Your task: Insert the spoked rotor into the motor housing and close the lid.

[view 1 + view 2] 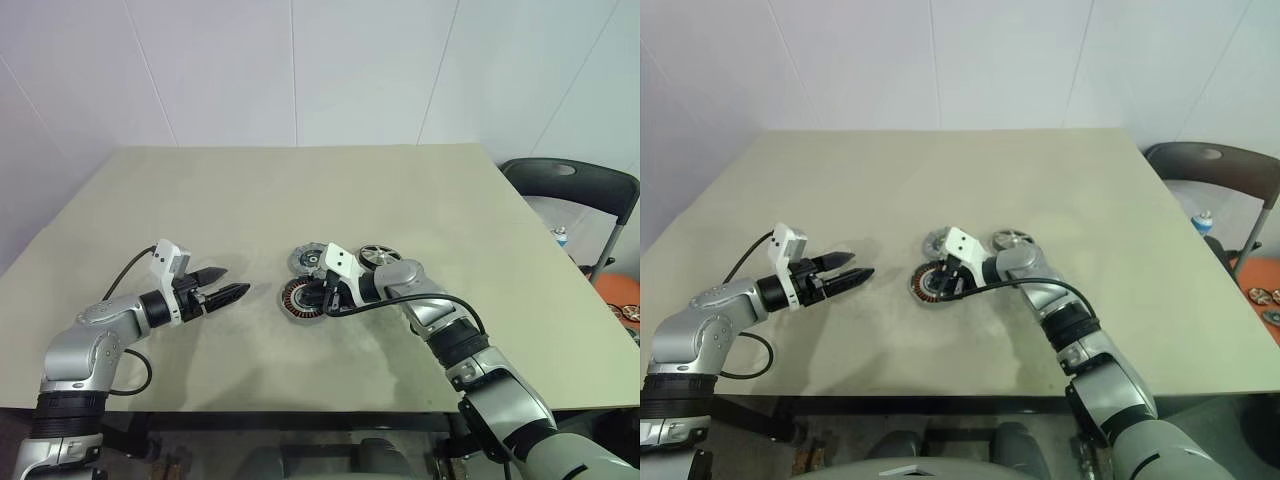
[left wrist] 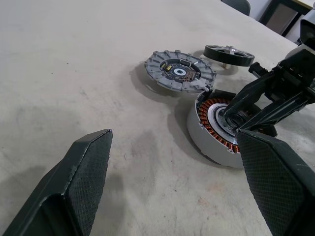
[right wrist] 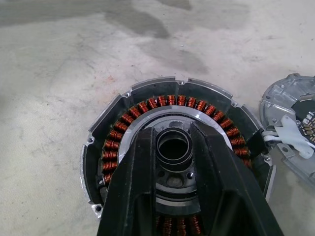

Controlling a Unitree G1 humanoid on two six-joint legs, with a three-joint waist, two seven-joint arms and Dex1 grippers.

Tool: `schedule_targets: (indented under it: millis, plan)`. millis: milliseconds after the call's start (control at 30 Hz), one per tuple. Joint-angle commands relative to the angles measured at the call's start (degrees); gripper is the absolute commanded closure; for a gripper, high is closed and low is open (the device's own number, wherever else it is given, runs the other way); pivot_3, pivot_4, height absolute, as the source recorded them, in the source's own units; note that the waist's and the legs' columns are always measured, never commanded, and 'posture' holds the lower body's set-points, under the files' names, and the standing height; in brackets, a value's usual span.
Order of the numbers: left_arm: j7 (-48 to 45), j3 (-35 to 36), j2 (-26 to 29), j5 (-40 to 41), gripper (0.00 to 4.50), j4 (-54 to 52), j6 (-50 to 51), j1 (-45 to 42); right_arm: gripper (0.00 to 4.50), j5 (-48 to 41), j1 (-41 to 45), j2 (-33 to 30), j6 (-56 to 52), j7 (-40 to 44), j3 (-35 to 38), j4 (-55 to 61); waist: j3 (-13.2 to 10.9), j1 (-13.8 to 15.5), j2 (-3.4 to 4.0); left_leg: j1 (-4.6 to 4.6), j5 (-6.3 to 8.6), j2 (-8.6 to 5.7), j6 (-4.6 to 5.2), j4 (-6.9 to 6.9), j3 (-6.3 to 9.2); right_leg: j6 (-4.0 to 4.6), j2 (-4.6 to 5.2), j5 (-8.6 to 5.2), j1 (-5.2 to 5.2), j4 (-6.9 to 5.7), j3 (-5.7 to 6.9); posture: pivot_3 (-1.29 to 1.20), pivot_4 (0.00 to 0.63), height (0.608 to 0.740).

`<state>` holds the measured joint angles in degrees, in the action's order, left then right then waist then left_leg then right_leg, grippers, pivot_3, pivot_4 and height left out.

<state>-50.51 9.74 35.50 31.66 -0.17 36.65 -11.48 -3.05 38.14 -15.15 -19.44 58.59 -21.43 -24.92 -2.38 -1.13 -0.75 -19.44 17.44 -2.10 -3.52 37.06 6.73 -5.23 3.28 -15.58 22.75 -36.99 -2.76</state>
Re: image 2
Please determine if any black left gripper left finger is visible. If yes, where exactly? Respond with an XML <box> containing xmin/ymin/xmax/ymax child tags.
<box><xmin>0</xmin><ymin>129</ymin><xmax>113</xmax><ymax>236</ymax></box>

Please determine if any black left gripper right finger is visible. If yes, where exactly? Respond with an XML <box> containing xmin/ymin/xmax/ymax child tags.
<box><xmin>236</xmin><ymin>129</ymin><xmax>315</xmax><ymax>236</ymax></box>

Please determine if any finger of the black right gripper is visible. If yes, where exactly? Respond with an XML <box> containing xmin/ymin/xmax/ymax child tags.
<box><xmin>236</xmin><ymin>94</ymin><xmax>314</xmax><ymax>131</ymax></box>
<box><xmin>223</xmin><ymin>71</ymin><xmax>284</xmax><ymax>121</ymax></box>

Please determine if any black motor rotor wheel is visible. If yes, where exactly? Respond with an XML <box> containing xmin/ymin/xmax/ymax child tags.
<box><xmin>203</xmin><ymin>44</ymin><xmax>256</xmax><ymax>69</ymax></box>

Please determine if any grey copper wound motor stator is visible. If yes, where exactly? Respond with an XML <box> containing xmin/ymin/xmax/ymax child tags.
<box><xmin>186</xmin><ymin>88</ymin><xmax>278</xmax><ymax>169</ymax></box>

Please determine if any grey motor end cover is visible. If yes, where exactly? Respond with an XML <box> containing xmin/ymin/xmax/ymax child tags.
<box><xmin>143</xmin><ymin>50</ymin><xmax>217</xmax><ymax>93</ymax></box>

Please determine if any dark folding chair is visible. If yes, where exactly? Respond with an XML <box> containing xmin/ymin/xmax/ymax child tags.
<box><xmin>220</xmin><ymin>0</ymin><xmax>251</xmax><ymax>17</ymax></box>

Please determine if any black metal frame shelf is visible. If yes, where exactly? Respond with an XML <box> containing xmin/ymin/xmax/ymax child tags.
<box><xmin>259</xmin><ymin>0</ymin><xmax>315</xmax><ymax>37</ymax></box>

